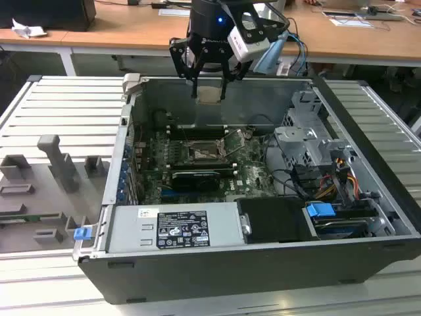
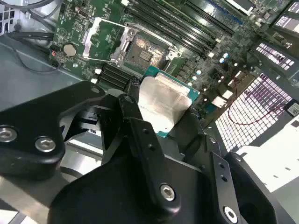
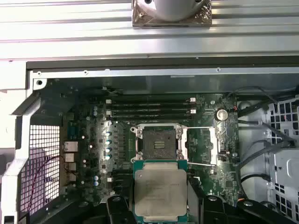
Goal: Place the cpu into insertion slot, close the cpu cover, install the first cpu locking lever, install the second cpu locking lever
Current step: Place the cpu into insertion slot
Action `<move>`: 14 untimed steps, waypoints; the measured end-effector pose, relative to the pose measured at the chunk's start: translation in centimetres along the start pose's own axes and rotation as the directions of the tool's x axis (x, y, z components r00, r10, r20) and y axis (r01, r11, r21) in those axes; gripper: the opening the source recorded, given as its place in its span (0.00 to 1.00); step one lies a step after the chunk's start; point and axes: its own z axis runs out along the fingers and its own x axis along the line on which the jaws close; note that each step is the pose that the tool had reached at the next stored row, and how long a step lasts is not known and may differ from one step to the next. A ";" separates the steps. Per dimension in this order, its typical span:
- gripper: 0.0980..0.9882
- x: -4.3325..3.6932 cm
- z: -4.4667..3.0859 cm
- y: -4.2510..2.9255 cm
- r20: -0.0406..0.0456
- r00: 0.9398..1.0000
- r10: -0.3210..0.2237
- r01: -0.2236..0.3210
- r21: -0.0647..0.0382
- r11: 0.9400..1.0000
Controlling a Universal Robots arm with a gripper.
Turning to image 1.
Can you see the black box on desk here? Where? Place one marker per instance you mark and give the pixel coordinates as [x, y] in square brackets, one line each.
[49, 13]

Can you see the small white adapter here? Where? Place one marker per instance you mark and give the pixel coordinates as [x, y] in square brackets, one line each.
[283, 69]

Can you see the black RAM slot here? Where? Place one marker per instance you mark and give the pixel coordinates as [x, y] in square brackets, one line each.
[197, 137]
[197, 134]
[197, 131]
[197, 128]

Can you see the black graphics card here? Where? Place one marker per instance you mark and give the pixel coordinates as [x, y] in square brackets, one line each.
[197, 181]

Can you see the black open PC case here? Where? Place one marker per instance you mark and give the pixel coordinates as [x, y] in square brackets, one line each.
[230, 276]

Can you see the black plastic shroud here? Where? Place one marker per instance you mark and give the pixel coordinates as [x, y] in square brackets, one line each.
[273, 220]

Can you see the grey parts rack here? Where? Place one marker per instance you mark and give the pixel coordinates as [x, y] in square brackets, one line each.
[33, 197]

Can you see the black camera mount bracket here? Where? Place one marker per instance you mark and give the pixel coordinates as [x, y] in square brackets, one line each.
[266, 24]

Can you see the silver power supply unit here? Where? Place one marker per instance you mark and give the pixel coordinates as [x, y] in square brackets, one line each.
[131, 230]

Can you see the blue expansion slot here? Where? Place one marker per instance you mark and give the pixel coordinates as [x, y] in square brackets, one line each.
[167, 193]

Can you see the CPU socket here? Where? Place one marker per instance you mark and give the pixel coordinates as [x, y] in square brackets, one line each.
[197, 153]

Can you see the green motherboard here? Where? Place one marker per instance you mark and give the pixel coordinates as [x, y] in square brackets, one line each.
[253, 177]

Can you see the wooden desk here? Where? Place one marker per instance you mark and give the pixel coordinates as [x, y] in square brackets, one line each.
[131, 29]

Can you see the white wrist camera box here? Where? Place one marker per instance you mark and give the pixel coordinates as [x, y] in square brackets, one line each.
[245, 45]

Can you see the green RAM stick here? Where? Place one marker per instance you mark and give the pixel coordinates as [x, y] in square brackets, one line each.
[33, 217]

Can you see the silver CPU plate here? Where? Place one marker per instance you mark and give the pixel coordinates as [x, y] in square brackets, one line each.
[208, 95]

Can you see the grey case latch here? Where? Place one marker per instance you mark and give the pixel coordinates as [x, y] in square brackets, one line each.
[131, 84]

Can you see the blue disk carrier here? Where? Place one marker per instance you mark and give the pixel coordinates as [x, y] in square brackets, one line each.
[319, 210]

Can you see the white paper sheet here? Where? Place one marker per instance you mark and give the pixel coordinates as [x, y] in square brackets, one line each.
[351, 23]

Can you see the crumpled white paper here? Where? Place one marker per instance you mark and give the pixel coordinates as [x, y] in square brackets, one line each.
[28, 29]

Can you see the silver metal disk bay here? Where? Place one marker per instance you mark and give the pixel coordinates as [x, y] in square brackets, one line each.
[296, 138]

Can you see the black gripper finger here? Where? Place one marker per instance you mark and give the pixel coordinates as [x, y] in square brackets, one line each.
[180, 59]
[227, 67]

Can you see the blue case latch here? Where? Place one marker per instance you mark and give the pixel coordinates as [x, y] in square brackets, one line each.
[81, 233]

